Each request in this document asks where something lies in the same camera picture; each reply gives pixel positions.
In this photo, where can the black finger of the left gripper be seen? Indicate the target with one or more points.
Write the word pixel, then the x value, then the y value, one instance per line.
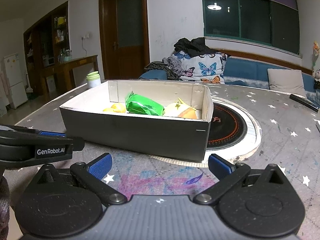
pixel 50 150

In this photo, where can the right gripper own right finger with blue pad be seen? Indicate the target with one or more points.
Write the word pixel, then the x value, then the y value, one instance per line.
pixel 230 177

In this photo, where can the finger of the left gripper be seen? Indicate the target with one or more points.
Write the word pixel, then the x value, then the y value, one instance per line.
pixel 11 134

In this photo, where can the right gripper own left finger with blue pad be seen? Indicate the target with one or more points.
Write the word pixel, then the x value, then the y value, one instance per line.
pixel 90 177

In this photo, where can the small yellow toy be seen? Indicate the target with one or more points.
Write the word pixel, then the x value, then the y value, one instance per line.
pixel 116 108

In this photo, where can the yellow plush toy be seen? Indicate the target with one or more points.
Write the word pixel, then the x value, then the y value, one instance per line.
pixel 176 108

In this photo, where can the green clay packet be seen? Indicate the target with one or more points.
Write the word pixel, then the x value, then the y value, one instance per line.
pixel 138 104

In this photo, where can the orange clay packet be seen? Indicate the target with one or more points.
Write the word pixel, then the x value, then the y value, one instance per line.
pixel 189 113

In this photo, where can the grey knit gloved hand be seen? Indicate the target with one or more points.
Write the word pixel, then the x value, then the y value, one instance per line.
pixel 4 209

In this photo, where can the round induction cooktop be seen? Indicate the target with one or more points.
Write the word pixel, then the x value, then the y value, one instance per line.
pixel 234 135

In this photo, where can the white refrigerator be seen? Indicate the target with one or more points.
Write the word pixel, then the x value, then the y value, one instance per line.
pixel 13 82

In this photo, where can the black cardboard box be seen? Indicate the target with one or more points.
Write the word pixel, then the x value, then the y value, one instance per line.
pixel 171 136

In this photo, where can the wooden side table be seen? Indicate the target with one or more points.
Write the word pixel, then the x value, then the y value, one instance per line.
pixel 64 73

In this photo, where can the green lid white jar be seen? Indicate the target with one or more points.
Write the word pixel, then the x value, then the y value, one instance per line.
pixel 93 79

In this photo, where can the dark wooden shelf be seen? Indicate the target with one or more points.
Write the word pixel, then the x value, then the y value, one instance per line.
pixel 44 41

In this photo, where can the butterfly print pillow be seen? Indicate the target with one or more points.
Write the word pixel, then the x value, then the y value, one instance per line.
pixel 208 68

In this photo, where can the black remote control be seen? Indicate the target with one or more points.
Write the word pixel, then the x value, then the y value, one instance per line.
pixel 304 101

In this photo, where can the beige cushion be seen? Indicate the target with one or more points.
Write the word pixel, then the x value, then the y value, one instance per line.
pixel 288 81

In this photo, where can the grey striped garment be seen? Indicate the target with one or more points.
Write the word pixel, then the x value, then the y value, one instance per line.
pixel 171 65

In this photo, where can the black clothes pile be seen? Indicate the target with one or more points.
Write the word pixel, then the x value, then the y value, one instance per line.
pixel 193 48

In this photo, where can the green framed window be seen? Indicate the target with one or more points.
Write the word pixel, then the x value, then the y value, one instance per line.
pixel 272 23

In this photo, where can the dark wooden door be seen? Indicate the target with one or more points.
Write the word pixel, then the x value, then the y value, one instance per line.
pixel 124 38

